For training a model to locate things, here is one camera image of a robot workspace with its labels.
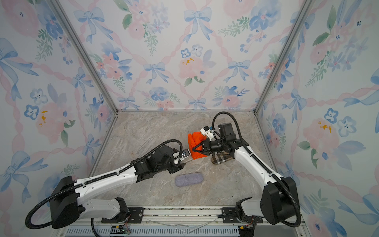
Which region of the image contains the orange microfiber cloth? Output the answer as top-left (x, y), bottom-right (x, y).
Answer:
top-left (188, 132), bottom-right (207, 160)

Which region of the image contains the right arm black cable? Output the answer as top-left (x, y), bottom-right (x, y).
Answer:
top-left (212, 111), bottom-right (302, 228)

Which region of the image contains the plaid eyeglass case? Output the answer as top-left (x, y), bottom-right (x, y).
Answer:
top-left (211, 152), bottom-right (234, 165)

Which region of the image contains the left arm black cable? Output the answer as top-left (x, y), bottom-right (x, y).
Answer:
top-left (25, 139), bottom-right (184, 230)

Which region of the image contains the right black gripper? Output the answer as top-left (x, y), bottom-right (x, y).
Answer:
top-left (193, 138), bottom-right (227, 156)

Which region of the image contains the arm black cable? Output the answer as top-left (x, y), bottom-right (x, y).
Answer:
top-left (25, 139), bottom-right (184, 230)
top-left (212, 111), bottom-right (302, 228)

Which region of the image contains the purple eyeglass case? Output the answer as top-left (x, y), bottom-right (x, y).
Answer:
top-left (175, 173), bottom-right (204, 187)

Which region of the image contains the grey eyeglass case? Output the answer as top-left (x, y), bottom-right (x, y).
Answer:
top-left (181, 156), bottom-right (193, 163)

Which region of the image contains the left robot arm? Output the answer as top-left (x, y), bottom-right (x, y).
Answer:
top-left (49, 145), bottom-right (190, 229)

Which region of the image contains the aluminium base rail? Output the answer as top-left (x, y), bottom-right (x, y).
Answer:
top-left (53, 206), bottom-right (311, 237)

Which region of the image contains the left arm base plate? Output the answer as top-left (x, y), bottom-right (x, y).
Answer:
top-left (101, 207), bottom-right (145, 224)

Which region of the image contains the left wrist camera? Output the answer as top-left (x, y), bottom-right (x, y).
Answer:
top-left (173, 149), bottom-right (191, 165)

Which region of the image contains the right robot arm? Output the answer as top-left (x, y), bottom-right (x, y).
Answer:
top-left (192, 123), bottom-right (301, 228)

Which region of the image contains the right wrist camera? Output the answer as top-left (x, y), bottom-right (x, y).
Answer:
top-left (200, 126), bottom-right (221, 141)

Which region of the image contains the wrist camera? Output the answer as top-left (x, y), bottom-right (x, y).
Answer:
top-left (173, 149), bottom-right (191, 165)
top-left (200, 126), bottom-right (221, 141)

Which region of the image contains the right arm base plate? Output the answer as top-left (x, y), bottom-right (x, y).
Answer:
top-left (217, 207), bottom-right (263, 225)

